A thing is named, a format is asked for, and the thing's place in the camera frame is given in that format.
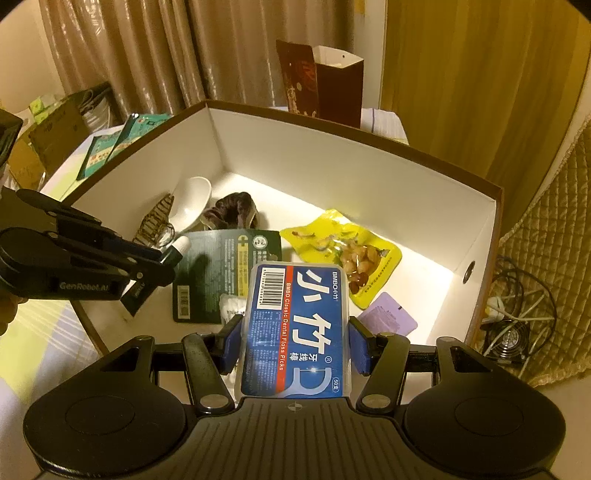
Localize dark green card package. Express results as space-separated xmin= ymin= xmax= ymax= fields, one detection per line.
xmin=172 ymin=229 xmax=282 ymax=324

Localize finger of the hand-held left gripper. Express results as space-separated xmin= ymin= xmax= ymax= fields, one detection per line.
xmin=16 ymin=188 xmax=125 ymax=250
xmin=58 ymin=240 xmax=177 ymax=291

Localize brown scrunchie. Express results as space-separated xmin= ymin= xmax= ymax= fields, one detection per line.
xmin=203 ymin=193 xmax=259 ymax=230

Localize yellow snack packet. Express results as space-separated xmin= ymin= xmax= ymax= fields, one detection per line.
xmin=280 ymin=209 xmax=402 ymax=310

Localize chair with quilted cover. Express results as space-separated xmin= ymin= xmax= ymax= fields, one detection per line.
xmin=485 ymin=117 xmax=591 ymax=388

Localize person's left hand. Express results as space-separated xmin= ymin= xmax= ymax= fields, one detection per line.
xmin=0 ymin=299 xmax=20 ymax=339

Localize white paper bag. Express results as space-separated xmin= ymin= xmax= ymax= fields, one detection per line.
xmin=81 ymin=83 xmax=114 ymax=130

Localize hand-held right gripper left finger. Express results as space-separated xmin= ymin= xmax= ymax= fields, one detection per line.
xmin=98 ymin=314 xmax=246 ymax=415

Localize clear floss box blue label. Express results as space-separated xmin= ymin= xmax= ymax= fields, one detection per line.
xmin=240 ymin=262 xmax=354 ymax=398

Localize plain cardboard carton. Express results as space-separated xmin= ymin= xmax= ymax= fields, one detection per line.
xmin=28 ymin=95 xmax=90 ymax=169

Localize dark green tube white cap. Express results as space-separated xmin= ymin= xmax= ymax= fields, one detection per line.
xmin=121 ymin=234 xmax=191 ymax=318

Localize brown curtain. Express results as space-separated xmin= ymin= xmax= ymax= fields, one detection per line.
xmin=39 ymin=0 xmax=356 ymax=121

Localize green food packet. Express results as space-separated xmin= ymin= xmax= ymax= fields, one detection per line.
xmin=76 ymin=134 xmax=118 ymax=181
xmin=106 ymin=113 xmax=174 ymax=162

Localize small black fan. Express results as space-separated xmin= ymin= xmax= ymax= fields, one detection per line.
xmin=484 ymin=318 xmax=532 ymax=365

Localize purple tube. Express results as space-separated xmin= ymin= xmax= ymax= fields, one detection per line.
xmin=359 ymin=292 xmax=419 ymax=337

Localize white plastic spoon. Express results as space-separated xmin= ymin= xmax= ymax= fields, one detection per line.
xmin=173 ymin=176 xmax=213 ymax=236

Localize dark red gift bag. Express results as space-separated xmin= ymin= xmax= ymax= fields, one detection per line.
xmin=276 ymin=39 xmax=365 ymax=127

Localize wooden door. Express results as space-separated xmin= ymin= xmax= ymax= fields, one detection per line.
xmin=379 ymin=0 xmax=587 ymax=217

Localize brown cardboard box white inside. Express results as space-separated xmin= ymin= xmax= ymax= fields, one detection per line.
xmin=62 ymin=99 xmax=503 ymax=354

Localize tangled black cables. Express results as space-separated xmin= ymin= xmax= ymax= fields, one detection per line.
xmin=489 ymin=258 xmax=557 ymax=324

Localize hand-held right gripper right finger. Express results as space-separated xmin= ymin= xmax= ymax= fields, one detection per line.
xmin=348 ymin=315 xmax=502 ymax=414

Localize bag of cotton swabs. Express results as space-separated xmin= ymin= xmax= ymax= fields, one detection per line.
xmin=218 ymin=294 xmax=246 ymax=333

